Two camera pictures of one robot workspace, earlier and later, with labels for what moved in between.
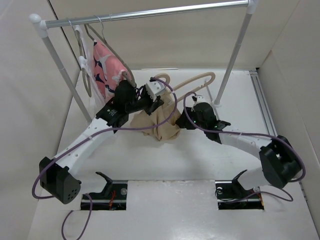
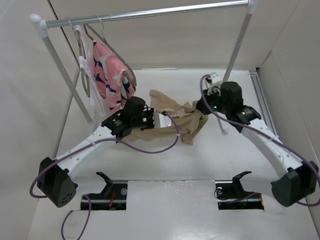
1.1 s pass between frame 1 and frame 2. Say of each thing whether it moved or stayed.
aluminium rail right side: stayed
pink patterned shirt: stayed
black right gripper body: moved
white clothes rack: stayed
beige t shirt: moved
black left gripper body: moved
